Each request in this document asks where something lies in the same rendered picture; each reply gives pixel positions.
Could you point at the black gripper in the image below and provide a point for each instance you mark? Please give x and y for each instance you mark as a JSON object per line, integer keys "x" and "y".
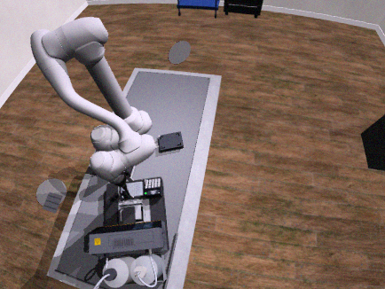
{"x": 123, "y": 185}

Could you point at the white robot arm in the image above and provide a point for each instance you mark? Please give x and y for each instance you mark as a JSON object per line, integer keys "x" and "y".
{"x": 84, "y": 39}

